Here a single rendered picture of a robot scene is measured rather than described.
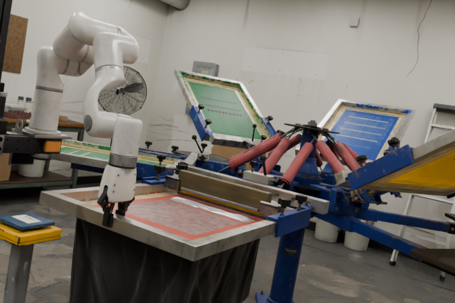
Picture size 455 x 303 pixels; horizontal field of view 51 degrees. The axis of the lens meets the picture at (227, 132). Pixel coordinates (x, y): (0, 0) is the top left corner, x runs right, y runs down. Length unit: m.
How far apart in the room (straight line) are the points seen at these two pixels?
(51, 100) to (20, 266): 0.67
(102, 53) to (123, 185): 0.40
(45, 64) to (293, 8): 4.95
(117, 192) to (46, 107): 0.58
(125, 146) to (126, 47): 0.34
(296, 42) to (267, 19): 0.55
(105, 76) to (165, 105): 5.83
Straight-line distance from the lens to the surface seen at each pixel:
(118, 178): 1.32
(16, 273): 1.36
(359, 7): 6.15
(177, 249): 1.23
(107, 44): 1.46
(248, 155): 2.47
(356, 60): 6.00
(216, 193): 1.83
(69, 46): 1.70
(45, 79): 1.80
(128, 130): 1.30
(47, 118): 1.81
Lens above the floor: 1.34
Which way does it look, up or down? 3 degrees down
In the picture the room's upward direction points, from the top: 10 degrees clockwise
